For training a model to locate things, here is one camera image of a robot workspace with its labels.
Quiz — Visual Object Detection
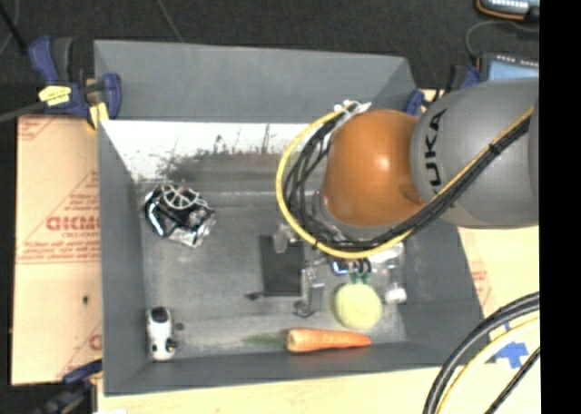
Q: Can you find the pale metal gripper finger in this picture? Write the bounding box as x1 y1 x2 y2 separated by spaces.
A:
293 267 326 319
271 223 291 254

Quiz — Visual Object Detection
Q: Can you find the dark green flat block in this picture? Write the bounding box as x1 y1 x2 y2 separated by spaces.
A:
260 234 306 297

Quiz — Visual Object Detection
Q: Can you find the orange toy carrot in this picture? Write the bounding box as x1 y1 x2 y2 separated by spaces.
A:
243 328 374 354

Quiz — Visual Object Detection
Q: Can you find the yellow-green tennis ball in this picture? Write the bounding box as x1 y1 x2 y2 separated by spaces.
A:
332 281 384 331

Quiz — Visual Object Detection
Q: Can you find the grey metal bin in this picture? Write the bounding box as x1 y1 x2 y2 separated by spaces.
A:
93 39 487 395

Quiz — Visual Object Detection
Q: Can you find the crumpled black and silver packet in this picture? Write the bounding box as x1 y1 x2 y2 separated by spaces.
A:
143 182 217 249

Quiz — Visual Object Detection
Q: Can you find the black and white toy animal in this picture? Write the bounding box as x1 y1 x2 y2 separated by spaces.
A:
144 306 179 362

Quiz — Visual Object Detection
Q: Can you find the brown cardboard board red print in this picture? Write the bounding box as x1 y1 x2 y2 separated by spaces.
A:
9 113 498 387

